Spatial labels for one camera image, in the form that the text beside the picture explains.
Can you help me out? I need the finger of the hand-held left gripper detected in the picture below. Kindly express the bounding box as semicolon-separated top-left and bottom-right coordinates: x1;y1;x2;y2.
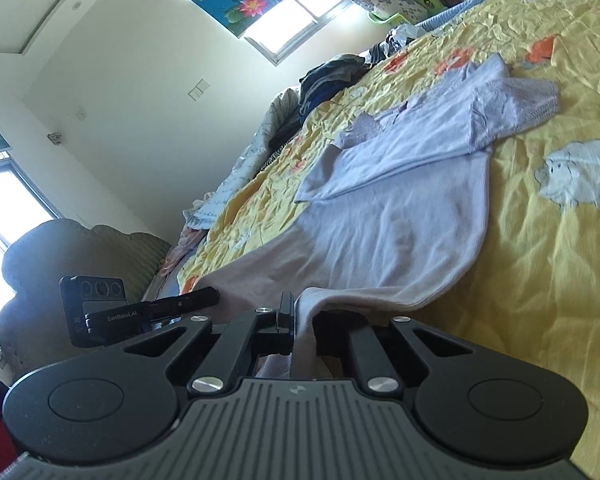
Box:
142;287;221;312

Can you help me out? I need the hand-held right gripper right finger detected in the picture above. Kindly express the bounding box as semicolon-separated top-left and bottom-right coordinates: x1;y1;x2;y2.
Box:
312;309;477;396

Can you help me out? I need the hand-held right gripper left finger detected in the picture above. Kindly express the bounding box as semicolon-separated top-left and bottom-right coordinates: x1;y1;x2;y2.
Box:
123;292;297;396

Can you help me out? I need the light blue long-sleeve top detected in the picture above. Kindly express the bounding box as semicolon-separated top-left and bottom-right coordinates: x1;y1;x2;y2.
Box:
195;52;561;382

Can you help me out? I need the pile of dark clothes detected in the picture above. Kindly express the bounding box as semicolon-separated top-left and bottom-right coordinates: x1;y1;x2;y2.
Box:
267;56;369;149

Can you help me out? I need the pink cloth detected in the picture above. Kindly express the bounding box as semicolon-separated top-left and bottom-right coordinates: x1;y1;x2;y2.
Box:
161;232;202;277

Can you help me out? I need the large side window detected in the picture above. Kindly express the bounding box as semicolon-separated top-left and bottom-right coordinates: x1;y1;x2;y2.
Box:
0;152;62;362

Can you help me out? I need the pale patterned quilt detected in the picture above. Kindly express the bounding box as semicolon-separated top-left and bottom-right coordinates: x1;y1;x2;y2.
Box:
182;87;302;234

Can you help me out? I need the yellow printed bedspread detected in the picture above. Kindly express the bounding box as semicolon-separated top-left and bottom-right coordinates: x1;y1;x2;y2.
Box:
177;0;600;462

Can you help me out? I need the white plastic bag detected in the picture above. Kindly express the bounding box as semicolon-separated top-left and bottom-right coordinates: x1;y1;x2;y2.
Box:
379;22;422;57

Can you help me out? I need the green plastic basket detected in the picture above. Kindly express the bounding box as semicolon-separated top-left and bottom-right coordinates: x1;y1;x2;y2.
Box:
367;0;447;26

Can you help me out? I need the blue knitted blanket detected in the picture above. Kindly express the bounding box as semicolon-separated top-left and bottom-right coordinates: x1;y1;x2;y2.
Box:
414;0;502;32

